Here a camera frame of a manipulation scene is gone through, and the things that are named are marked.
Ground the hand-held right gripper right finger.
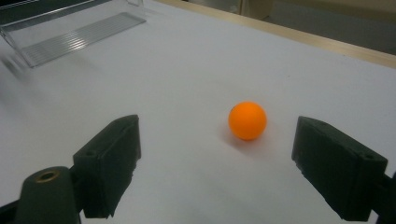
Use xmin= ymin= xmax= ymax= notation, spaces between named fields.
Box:
xmin=290 ymin=116 xmax=389 ymax=222

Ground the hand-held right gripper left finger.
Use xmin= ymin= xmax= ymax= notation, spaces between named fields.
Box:
xmin=72 ymin=114 xmax=142 ymax=219

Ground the orange ball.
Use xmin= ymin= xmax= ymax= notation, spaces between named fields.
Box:
xmin=228 ymin=101 xmax=268 ymax=142

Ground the clear acrylic ridged stand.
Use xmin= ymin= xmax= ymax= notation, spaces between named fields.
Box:
xmin=0 ymin=0 xmax=148 ymax=69

